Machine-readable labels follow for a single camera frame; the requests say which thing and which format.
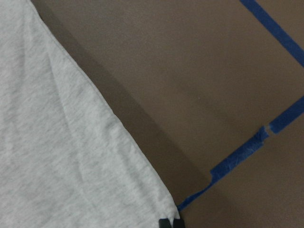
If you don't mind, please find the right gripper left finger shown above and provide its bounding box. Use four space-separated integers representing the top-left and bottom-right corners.
159 218 172 228

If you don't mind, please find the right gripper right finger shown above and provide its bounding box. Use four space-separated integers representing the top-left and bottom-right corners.
173 218 185 228

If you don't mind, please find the grey cartoon print t-shirt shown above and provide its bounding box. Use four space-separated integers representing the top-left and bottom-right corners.
0 0 180 228

